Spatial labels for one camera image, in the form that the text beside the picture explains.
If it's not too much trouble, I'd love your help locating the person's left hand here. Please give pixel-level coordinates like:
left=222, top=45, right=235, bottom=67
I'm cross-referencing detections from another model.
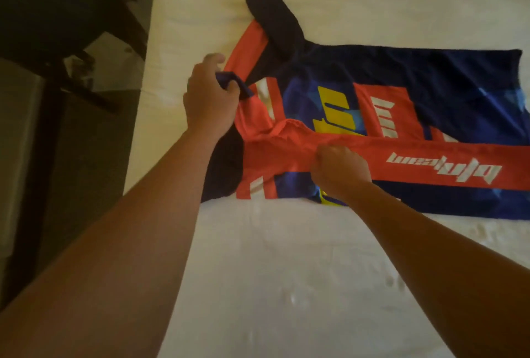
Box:
left=183, top=52, right=243, bottom=143

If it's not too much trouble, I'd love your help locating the person's right hand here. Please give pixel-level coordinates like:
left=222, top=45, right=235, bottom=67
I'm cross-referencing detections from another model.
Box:
left=310, top=145, right=374, bottom=206

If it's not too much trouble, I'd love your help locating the person's left forearm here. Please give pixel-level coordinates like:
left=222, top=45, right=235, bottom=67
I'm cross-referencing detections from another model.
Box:
left=0, top=130, right=220, bottom=358

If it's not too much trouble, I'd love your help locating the person's right forearm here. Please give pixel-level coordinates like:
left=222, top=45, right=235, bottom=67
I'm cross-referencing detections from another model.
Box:
left=348, top=183, right=530, bottom=358

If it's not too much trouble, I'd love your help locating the white bed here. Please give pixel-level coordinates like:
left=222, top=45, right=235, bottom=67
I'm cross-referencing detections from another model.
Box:
left=123, top=0, right=530, bottom=358

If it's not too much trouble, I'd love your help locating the black round stool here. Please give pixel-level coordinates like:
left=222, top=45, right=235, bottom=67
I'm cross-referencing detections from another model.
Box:
left=0, top=0, right=158, bottom=114

